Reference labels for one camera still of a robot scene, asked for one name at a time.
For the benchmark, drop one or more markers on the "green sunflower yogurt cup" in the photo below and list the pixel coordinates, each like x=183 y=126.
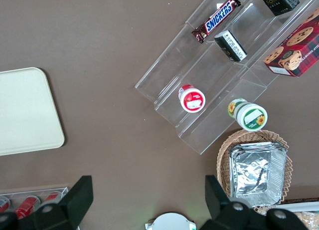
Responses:
x=250 y=116

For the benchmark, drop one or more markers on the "clear acrylic bottle rack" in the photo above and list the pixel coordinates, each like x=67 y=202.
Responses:
x=63 y=190

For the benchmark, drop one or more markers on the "small black carton box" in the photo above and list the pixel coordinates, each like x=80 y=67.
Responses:
x=230 y=46
x=279 y=1

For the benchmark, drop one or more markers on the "Snickers chocolate bar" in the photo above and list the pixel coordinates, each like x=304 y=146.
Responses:
x=218 y=16

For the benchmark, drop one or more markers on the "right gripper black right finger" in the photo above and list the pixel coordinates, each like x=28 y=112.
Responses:
x=224 y=212

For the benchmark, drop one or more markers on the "red tartan cookie box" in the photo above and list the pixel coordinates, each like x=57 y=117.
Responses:
x=296 y=50

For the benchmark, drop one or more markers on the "red yogurt cup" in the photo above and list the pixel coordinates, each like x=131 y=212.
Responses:
x=193 y=100

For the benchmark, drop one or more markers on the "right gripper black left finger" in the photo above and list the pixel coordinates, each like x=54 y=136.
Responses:
x=72 y=210

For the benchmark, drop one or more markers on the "clear acrylic stepped shelf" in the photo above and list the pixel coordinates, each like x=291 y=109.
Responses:
x=199 y=130

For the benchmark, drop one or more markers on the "clear cracker bag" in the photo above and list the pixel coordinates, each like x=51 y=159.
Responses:
x=311 y=218

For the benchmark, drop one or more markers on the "red cola bottle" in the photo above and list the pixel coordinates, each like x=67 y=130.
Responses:
x=52 y=197
x=3 y=205
x=26 y=206

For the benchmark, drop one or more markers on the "cream plastic tray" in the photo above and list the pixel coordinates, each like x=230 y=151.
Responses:
x=25 y=110

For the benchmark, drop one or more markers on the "aluminium foil tray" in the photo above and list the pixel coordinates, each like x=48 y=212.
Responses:
x=254 y=175

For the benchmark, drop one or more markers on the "white rectangular bin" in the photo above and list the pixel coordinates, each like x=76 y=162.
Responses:
x=304 y=206

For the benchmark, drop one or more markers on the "light wicker basket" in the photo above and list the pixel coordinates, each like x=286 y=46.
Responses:
x=224 y=152

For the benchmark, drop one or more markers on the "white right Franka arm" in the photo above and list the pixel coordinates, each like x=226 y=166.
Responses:
x=172 y=222

